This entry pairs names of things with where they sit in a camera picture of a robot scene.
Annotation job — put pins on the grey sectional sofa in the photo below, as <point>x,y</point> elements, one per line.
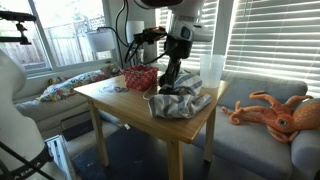
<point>253,143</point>

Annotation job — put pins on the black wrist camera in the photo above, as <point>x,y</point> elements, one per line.
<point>150,34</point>

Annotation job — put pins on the grey striped towel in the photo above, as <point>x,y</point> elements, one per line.
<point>180,103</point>

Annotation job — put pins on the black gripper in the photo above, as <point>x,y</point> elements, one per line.
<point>178,48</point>

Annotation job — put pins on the orange octopus plush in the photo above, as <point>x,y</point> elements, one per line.
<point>280,116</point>

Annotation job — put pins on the floral patterned pillow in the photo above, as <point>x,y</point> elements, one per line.
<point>70,86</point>

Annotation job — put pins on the narrow white window blind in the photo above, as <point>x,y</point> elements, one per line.
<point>200,50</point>

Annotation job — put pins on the dark blue rug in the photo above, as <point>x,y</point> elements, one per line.
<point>133,156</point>

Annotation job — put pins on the black camera on tripod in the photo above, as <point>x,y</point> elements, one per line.
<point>15,16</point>

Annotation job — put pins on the red woven basket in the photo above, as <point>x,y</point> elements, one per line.
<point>140,78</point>

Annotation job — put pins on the white metal frame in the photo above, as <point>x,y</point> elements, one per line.
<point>60,153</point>

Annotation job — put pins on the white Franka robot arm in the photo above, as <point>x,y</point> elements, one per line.
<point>16,133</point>

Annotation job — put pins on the small plush toy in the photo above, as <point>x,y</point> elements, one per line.
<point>111,70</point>

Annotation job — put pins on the dark box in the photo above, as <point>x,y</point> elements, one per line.
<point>77,126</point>

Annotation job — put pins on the wooden table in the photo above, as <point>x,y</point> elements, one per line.
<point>133,106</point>

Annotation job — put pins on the translucent plastic cup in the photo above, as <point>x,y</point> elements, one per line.
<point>212,71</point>

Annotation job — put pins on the wide white window blind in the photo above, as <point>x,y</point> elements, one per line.
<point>276,36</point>

